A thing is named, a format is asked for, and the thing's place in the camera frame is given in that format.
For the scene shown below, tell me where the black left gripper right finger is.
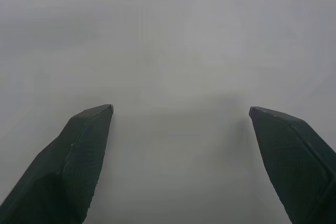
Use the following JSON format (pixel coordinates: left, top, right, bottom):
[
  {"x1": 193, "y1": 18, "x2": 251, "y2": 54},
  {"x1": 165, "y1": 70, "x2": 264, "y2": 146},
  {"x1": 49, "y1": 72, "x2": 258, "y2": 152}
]
[{"x1": 249, "y1": 106, "x2": 336, "y2": 224}]

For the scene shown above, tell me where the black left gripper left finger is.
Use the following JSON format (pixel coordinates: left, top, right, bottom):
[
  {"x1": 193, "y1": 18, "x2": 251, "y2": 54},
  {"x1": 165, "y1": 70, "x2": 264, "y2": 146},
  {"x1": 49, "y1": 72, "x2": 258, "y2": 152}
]
[{"x1": 0, "y1": 104, "x2": 114, "y2": 224}]

